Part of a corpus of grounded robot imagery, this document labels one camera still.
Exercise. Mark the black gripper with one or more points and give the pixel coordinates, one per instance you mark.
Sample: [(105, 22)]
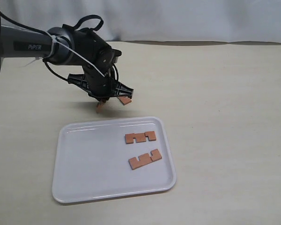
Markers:
[(101, 87)]

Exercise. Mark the wooden notched piece three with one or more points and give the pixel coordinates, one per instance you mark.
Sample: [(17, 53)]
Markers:
[(100, 105)]

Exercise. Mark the wooden notched piece four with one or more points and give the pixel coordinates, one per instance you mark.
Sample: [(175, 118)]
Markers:
[(124, 100)]

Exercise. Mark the wooden notched piece one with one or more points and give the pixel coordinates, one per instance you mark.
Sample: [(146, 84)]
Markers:
[(140, 137)]

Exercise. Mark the wooden notched piece two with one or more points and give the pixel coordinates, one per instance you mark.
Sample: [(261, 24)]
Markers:
[(145, 159)]

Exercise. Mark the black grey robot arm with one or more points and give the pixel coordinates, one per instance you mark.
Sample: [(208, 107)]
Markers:
[(21, 43)]

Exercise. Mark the white zip tie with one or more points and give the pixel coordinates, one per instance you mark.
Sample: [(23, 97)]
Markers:
[(82, 47)]

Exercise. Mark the white plastic tray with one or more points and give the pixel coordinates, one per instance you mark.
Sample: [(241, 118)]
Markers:
[(92, 161)]

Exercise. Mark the white backdrop cloth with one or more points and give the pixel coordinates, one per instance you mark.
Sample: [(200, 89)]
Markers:
[(159, 20)]

